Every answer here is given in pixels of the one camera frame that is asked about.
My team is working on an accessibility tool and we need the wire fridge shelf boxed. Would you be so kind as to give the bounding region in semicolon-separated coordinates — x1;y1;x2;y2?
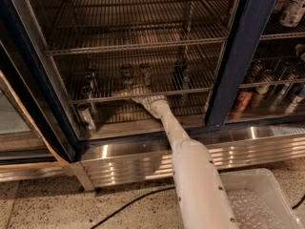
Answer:
46;0;231;55
67;43;222;104

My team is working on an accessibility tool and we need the silver can right compartment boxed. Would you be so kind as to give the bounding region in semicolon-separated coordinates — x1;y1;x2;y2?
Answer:
251;85;270;108

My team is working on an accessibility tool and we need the silver can front left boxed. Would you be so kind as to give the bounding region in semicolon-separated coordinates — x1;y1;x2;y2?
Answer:
77;104;96;131

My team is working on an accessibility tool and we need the open glass fridge door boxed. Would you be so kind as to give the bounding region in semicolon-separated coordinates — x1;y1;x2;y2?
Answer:
0;42;71;166

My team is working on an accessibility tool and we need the red can right compartment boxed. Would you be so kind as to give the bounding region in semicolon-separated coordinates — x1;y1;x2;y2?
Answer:
231;89;254;119

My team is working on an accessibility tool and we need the can rear behind 7up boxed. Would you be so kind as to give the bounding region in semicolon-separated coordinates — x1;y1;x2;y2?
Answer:
120;64;133;77

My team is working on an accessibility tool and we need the clear plastic bin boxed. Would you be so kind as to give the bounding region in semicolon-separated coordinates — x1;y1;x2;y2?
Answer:
220;168;304;229

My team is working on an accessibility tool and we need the white bottle upper right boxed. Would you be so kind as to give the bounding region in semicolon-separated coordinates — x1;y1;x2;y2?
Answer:
279;0;305;28

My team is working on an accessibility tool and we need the blue white can far right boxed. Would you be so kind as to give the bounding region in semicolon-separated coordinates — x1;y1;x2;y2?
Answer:
285;85;305;114

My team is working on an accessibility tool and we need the dark blue can rear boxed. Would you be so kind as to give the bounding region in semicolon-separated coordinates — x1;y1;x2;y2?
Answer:
173;64;191;91

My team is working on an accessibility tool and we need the silver can middle rear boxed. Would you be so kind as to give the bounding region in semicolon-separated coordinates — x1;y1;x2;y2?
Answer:
139;63;152;79

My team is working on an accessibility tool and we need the silver can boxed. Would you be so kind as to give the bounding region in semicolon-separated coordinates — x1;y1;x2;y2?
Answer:
77;104;96;131
139;63;152;79

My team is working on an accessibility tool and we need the lower wire fridge shelf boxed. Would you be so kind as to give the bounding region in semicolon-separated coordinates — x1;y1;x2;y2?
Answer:
67;43;222;104

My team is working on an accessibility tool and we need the dark blue fridge door frame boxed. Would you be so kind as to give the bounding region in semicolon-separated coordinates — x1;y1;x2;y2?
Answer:
205;0;276;128

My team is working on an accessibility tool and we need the upper wire fridge shelf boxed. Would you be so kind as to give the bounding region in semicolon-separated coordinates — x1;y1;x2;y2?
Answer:
46;0;231;55

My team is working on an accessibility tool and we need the black floor cable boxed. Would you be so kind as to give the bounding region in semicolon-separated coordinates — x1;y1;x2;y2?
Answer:
90;185;176;229

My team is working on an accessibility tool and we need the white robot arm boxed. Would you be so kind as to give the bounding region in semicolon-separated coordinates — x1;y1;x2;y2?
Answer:
115;79;239;229

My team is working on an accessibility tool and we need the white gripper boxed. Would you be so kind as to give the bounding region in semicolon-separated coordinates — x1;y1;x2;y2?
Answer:
112;77;166;111

